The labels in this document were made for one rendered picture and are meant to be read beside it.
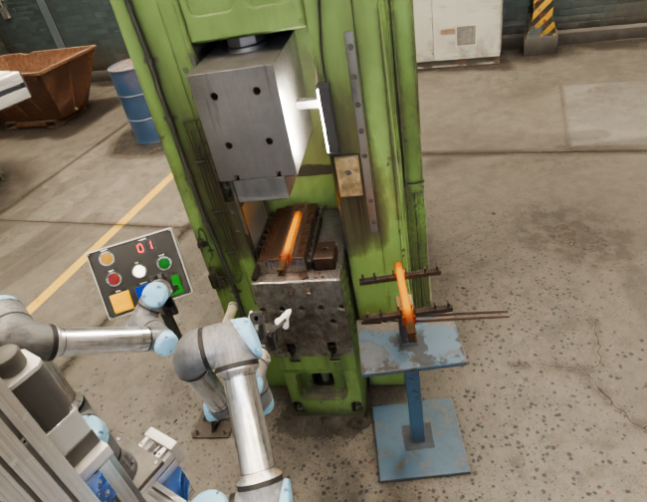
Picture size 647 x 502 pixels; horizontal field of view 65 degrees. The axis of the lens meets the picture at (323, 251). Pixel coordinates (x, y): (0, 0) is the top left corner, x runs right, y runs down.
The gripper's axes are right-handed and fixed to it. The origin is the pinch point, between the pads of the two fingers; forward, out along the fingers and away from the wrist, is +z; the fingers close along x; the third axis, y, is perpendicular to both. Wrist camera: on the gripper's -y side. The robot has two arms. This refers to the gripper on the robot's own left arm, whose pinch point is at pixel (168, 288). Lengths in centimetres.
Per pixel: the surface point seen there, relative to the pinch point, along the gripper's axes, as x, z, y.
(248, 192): -39.6, -5.8, 25.6
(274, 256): -42.5, 10.9, -1.8
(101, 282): 24.9, 10.3, 9.9
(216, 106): -38, -22, 56
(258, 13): -60, -29, 79
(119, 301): 20.5, 9.6, 0.6
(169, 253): -3.2, 10.4, 12.5
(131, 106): 33, 431, 182
